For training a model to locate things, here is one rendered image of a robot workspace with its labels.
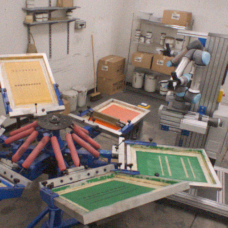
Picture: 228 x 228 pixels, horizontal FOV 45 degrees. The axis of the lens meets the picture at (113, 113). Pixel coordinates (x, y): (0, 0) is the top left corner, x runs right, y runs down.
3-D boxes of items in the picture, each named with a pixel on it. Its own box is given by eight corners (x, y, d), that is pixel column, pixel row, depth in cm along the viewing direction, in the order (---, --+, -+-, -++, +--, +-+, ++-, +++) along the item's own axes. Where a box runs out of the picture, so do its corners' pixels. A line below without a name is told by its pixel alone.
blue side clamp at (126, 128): (129, 127, 321) (129, 121, 318) (132, 128, 318) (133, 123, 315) (115, 137, 297) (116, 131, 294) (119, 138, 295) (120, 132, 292)
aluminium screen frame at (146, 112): (111, 100, 382) (111, 98, 380) (149, 113, 356) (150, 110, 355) (75, 120, 320) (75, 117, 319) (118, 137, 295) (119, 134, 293)
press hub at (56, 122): (54, 210, 320) (53, 103, 262) (80, 226, 303) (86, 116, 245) (27, 233, 290) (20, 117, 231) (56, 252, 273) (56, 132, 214)
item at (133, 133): (132, 134, 369) (135, 112, 355) (138, 136, 365) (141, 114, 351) (114, 149, 333) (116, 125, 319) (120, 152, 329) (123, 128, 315)
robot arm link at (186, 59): (186, 44, 279) (161, 84, 272) (196, 46, 272) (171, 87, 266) (189, 51, 288) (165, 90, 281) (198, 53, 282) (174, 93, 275)
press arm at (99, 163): (186, 173, 263) (187, 168, 261) (187, 177, 258) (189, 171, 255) (55, 160, 262) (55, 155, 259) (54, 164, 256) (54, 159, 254)
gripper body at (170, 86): (173, 90, 247) (181, 87, 255) (174, 81, 244) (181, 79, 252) (166, 89, 252) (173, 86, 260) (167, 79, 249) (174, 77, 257)
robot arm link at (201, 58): (187, 98, 301) (198, 48, 278) (200, 103, 292) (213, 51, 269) (181, 101, 293) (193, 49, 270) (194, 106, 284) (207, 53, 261)
